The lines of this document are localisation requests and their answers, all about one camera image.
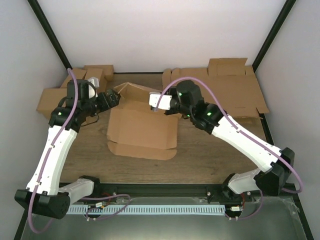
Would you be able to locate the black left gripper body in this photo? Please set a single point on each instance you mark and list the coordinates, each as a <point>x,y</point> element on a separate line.
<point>101,107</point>

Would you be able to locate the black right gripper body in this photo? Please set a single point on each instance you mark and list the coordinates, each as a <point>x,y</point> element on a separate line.
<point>184,111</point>

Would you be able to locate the brown cardboard box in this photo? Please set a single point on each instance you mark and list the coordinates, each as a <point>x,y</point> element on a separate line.
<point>134,130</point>

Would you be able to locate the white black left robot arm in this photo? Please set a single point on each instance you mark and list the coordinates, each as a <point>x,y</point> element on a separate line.
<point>42,195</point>

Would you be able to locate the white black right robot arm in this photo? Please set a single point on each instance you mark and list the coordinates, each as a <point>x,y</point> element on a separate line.
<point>274,165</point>

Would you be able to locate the small folded cardboard box rear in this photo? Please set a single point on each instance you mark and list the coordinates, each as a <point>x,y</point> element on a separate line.
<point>107,69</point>

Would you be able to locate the large folded cardboard box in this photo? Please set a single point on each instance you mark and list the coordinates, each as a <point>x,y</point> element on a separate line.
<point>49,100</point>

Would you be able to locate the stack of flat cardboard blanks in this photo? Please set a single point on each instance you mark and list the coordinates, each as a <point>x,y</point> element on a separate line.
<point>233,83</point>

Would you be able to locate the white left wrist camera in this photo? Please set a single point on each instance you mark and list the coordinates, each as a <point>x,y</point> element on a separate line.
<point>93,83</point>

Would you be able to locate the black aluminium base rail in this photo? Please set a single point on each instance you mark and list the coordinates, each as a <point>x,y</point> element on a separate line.
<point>210,192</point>

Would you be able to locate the light blue slotted cable duct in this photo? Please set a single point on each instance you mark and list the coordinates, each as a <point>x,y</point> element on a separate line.
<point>205,210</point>

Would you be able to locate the black left frame post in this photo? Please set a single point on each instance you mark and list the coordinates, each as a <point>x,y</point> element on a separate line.
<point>42,19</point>

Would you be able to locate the black frame post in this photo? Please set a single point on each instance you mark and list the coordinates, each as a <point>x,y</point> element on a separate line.
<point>42,19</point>
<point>279,21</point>

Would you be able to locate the black right frame post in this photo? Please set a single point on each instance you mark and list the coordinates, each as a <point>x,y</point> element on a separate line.
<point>279,21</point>

